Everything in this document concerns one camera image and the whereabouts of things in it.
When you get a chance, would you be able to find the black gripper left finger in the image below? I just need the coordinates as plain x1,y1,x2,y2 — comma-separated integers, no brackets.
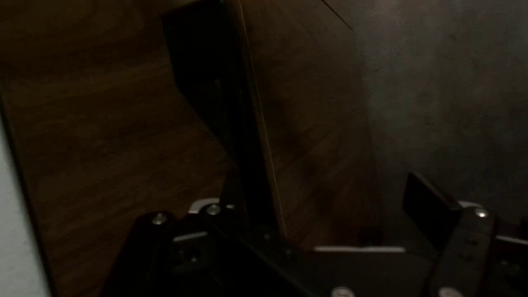
104,171,246,297

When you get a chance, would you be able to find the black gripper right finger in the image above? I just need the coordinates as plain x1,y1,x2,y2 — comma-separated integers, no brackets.
402,170,500,297

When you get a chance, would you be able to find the wood-fronted white drawer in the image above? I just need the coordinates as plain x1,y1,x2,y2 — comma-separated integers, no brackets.
0,0,386,297

